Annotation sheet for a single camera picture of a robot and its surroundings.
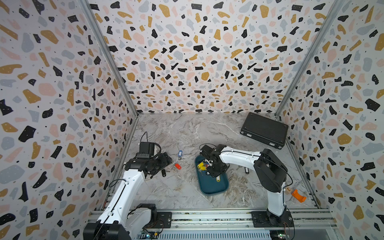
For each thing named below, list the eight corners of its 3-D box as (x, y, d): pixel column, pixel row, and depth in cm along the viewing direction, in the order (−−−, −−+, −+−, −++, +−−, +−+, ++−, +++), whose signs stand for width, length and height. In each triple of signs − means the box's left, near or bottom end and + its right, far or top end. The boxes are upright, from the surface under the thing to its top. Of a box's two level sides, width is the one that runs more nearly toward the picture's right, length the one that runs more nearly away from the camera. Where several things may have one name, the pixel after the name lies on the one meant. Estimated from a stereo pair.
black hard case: (239, 134, 111) (240, 129, 107) (247, 116, 124) (249, 111, 119) (280, 150, 102) (284, 146, 98) (285, 129, 115) (288, 124, 110)
